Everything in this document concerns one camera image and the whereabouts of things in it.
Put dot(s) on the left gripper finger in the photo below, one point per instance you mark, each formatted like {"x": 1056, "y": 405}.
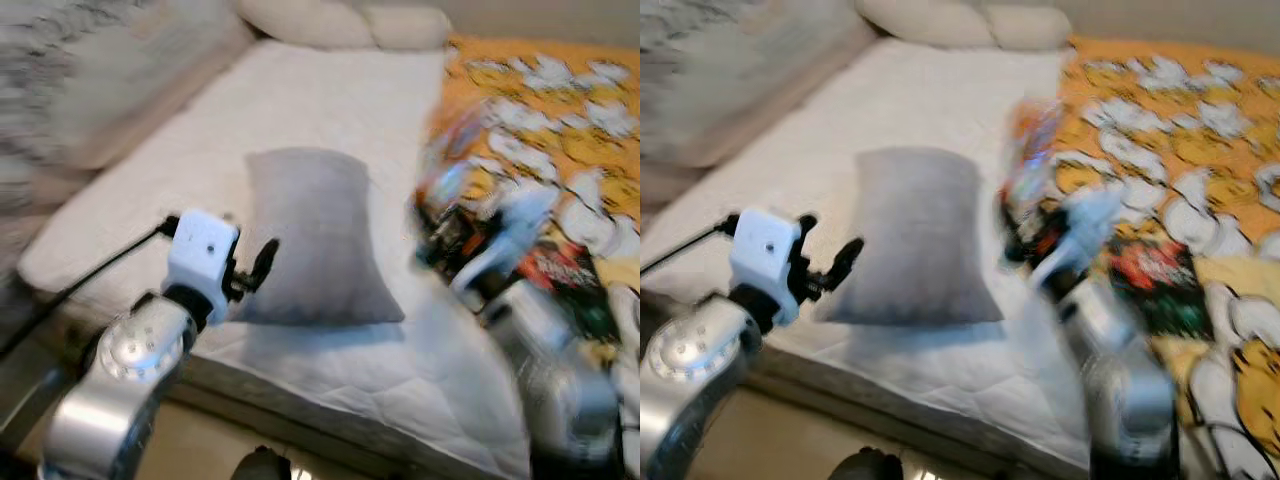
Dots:
{"x": 847, "y": 262}
{"x": 265, "y": 262}

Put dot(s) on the grey pillow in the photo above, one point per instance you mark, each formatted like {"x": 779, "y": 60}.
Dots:
{"x": 320, "y": 230}
{"x": 915, "y": 230}

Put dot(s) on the colourful shiny packet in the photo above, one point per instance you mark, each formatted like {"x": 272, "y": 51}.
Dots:
{"x": 450, "y": 170}
{"x": 1035, "y": 165}

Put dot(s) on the dark book with red print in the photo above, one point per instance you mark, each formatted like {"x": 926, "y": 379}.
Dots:
{"x": 570, "y": 290}
{"x": 1155, "y": 285}

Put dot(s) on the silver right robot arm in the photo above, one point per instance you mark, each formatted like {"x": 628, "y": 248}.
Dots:
{"x": 560, "y": 390}
{"x": 1130, "y": 390}

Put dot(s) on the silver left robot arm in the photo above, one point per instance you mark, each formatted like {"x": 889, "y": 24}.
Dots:
{"x": 690, "y": 350}
{"x": 130, "y": 350}

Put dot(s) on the orange cartoon print blanket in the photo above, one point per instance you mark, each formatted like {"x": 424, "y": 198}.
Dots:
{"x": 560, "y": 130}
{"x": 1180, "y": 130}

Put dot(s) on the white quilted mattress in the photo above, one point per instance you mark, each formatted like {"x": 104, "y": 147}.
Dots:
{"x": 920, "y": 100}
{"x": 300, "y": 100}

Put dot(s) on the cream pillow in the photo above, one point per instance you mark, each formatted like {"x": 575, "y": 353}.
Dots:
{"x": 410, "y": 28}
{"x": 305, "y": 22}
{"x": 1030, "y": 28}
{"x": 925, "y": 22}

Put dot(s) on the grey patterned white duvet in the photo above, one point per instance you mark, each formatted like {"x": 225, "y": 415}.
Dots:
{"x": 100, "y": 70}
{"x": 730, "y": 70}

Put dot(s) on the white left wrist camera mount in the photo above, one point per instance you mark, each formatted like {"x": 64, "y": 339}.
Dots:
{"x": 765, "y": 250}
{"x": 200, "y": 250}

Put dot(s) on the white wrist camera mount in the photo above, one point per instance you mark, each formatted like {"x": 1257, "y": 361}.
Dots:
{"x": 510, "y": 225}
{"x": 200, "y": 250}
{"x": 765, "y": 250}
{"x": 1085, "y": 220}

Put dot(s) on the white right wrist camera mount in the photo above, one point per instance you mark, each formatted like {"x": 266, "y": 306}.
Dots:
{"x": 1085, "y": 220}
{"x": 510, "y": 225}

